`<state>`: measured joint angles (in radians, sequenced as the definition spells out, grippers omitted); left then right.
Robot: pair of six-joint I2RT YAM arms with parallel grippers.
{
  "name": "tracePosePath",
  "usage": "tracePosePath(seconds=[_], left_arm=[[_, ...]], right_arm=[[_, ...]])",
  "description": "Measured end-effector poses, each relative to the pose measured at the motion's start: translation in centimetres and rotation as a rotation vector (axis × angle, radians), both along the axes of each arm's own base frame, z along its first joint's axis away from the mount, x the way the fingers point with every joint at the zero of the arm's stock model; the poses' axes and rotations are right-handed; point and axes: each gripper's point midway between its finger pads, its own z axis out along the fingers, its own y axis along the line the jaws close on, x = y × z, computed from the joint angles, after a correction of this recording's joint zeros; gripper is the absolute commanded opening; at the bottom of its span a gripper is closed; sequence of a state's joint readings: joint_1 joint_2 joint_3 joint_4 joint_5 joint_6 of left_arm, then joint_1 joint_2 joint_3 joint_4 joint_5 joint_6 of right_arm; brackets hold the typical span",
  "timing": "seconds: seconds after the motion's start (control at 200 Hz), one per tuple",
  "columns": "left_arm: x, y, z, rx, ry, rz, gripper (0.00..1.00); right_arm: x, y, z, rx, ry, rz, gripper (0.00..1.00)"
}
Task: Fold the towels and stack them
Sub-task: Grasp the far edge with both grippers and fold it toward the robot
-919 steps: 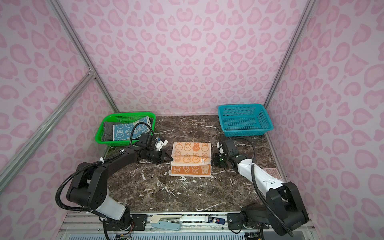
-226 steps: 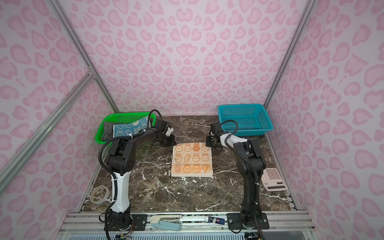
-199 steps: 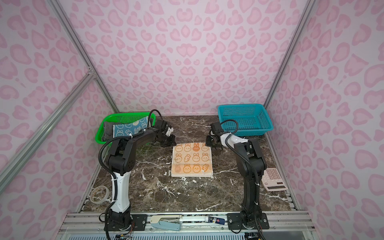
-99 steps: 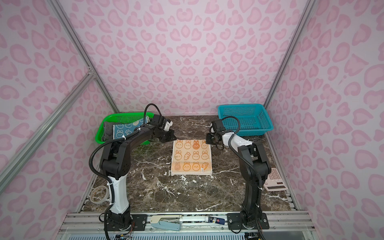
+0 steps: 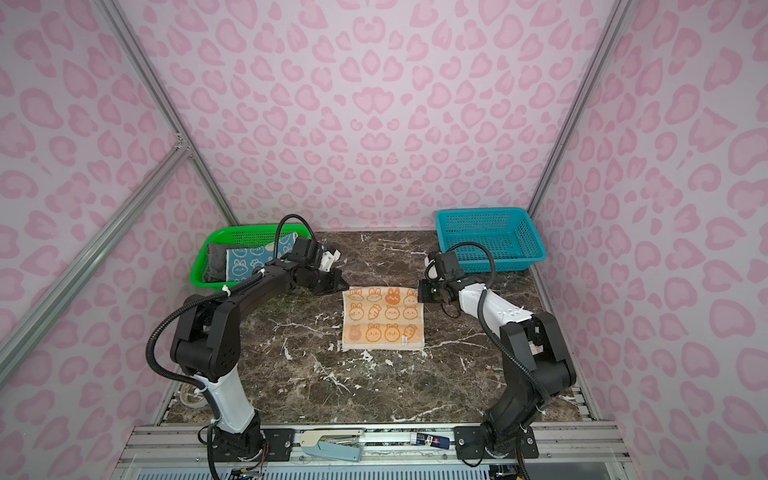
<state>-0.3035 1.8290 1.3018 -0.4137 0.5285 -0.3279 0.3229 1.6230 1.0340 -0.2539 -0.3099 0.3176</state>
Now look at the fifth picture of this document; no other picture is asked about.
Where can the clear tape roll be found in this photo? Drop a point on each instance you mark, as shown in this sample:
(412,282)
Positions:
(190,397)

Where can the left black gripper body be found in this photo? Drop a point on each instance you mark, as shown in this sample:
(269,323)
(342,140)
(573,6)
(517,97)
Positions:
(322,282)

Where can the green plastic basket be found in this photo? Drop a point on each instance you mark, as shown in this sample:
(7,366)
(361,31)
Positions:
(242,236)

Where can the orange patterned cloth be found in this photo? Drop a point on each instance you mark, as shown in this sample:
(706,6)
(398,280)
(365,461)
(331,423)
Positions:
(382,318)

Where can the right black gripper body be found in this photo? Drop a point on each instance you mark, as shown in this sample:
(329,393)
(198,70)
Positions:
(432,292)

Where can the teal plastic basket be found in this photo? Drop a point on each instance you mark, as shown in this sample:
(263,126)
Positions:
(509,234)

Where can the small blue battery pack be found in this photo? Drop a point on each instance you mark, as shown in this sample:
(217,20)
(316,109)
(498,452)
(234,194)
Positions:
(430,440)

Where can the grey stapler tool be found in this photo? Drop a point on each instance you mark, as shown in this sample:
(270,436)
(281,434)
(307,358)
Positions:
(333,444)

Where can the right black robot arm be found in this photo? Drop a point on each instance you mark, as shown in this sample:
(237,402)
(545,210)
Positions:
(537,365)

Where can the aluminium front rail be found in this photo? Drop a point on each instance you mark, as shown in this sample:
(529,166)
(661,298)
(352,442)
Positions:
(588,450)

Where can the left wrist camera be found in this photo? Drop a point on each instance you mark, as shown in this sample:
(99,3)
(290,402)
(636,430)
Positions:
(327,257)

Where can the blue patterned cloth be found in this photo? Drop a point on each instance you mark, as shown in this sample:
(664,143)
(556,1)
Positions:
(242,262)

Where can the grey towel gold emblem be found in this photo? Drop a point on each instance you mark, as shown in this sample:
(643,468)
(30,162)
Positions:
(216,268)

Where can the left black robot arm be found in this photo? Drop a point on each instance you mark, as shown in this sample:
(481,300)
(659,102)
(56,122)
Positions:
(199,343)

